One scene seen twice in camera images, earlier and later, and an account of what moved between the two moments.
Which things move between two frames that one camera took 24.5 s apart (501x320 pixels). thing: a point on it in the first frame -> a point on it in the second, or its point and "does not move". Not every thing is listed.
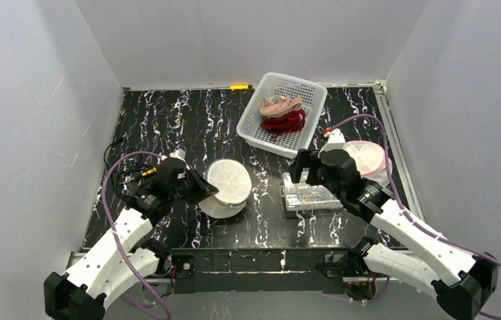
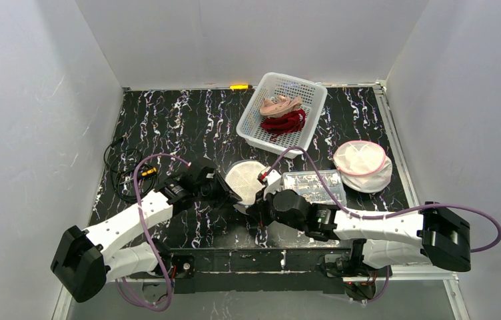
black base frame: x=256 y=270 does not move
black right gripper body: x=305 y=163 -> x=260 y=209
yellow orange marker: x=240 y=87 does not move
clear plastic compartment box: x=302 y=196 does not move
